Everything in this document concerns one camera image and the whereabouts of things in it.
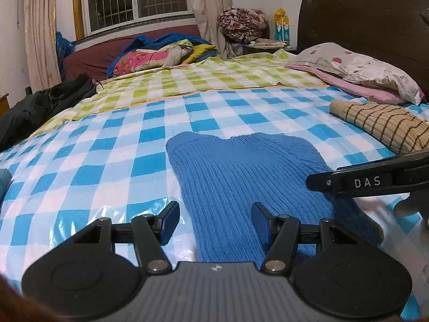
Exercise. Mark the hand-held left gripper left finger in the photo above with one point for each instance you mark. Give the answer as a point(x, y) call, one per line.
point(169, 223)

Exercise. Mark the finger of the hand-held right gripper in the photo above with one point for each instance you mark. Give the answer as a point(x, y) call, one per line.
point(321, 181)

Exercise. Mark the floral cloth bundle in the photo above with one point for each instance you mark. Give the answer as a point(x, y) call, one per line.
point(241, 23)

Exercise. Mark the maroon sofa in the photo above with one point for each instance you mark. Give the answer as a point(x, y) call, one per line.
point(90, 57)

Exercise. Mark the pink floral quilt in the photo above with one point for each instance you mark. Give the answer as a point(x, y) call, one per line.
point(140, 60)

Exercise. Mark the yellow folded cloth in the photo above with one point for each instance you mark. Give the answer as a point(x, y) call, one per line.
point(201, 50)

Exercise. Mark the stack of papers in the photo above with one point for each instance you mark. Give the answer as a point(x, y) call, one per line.
point(268, 42)

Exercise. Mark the green checked bed sheet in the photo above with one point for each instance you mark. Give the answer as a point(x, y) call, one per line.
point(218, 73)

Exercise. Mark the teal cloth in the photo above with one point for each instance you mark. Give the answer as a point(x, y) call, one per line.
point(4, 182)

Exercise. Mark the dark wooden headboard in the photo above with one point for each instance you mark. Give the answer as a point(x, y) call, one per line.
point(362, 16)

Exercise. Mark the pink pillow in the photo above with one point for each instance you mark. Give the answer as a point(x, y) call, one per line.
point(335, 82)

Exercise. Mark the person's right hand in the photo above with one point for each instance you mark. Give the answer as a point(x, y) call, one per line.
point(407, 206)

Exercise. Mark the pile of colourful bedding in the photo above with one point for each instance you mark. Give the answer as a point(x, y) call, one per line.
point(157, 38)

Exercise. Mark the white spotted pillow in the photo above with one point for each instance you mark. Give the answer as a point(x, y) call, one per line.
point(362, 63)

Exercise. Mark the beige curtain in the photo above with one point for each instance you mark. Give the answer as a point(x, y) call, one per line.
point(42, 33)
point(211, 6)

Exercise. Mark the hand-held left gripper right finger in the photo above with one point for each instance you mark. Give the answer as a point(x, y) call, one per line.
point(259, 223)

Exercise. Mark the yellow and blue carton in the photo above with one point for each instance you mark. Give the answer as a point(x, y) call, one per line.
point(281, 26)

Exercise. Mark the blue plastic bag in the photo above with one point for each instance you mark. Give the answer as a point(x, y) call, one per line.
point(63, 47)

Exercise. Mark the wooden cabinet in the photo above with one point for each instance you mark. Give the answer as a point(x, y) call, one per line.
point(3, 104)

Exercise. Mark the black jacket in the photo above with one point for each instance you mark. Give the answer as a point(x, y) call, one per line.
point(40, 107)

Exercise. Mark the blue knit sweater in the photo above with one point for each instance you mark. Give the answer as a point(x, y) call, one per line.
point(241, 174)

